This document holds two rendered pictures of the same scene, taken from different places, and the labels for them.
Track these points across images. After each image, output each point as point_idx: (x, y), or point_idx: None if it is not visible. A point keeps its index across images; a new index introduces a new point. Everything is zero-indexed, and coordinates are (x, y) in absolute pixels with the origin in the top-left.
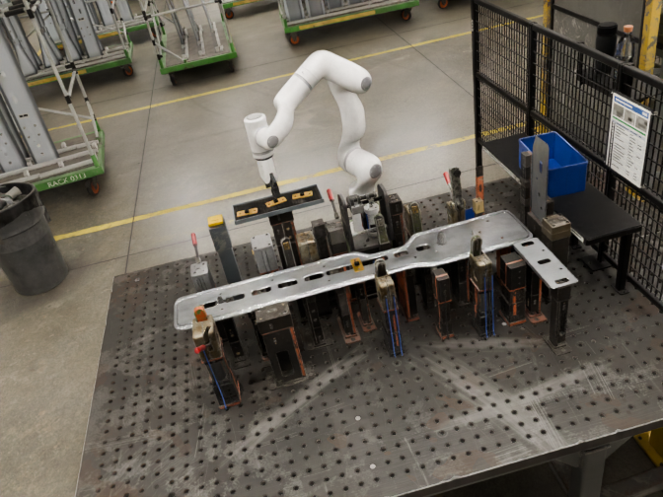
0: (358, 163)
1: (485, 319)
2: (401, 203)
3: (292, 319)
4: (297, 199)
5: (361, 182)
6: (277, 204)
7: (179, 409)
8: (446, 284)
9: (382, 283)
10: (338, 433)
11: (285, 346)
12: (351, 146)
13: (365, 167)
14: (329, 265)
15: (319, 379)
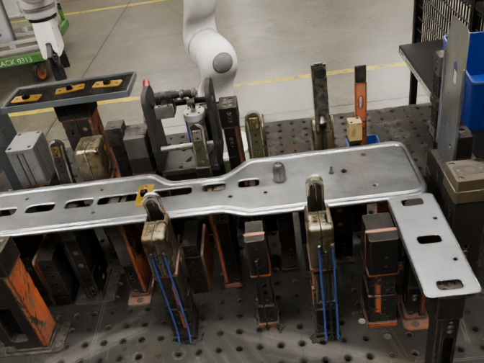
0: (200, 48)
1: (323, 315)
2: (235, 111)
3: (46, 261)
4: (96, 88)
5: (204, 78)
6: (69, 92)
7: None
8: (258, 250)
9: (145, 233)
10: None
11: (4, 303)
12: (199, 25)
13: (207, 55)
14: (109, 189)
15: (64, 354)
